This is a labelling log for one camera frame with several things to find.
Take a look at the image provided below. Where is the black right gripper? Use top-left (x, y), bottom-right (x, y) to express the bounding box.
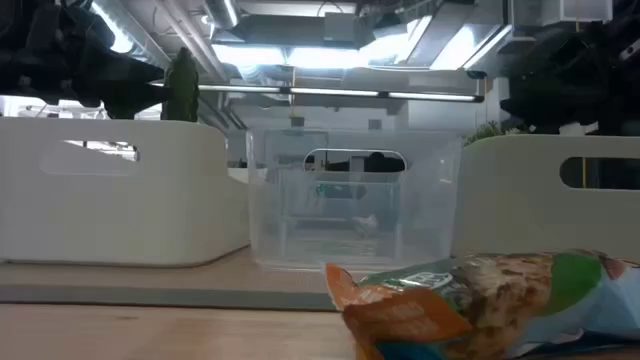
top-left (499, 22), bottom-right (614, 134)

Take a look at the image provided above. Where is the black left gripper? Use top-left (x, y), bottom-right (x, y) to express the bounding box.
top-left (49, 2), bottom-right (174, 120)

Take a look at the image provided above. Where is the orange and blue granola bar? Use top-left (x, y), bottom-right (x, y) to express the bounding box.
top-left (324, 248), bottom-right (640, 360)

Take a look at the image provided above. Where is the green leafy plant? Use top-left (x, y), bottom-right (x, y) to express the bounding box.
top-left (462, 121), bottom-right (526, 148)

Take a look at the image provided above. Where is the white plastic bin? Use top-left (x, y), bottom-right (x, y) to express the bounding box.
top-left (0, 116), bottom-right (251, 268)
top-left (452, 133), bottom-right (640, 261)

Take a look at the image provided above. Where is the person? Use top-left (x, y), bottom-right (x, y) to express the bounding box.
top-left (367, 151), bottom-right (407, 174)

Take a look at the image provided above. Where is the long LED light bar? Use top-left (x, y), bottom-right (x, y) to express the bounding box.
top-left (149, 82), bottom-right (486, 104)

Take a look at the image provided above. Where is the clear plastic bin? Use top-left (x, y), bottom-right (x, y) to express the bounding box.
top-left (245, 128), bottom-right (464, 271)

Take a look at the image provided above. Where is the grey ceiling box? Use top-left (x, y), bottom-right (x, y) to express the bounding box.
top-left (323, 12), bottom-right (357, 44)

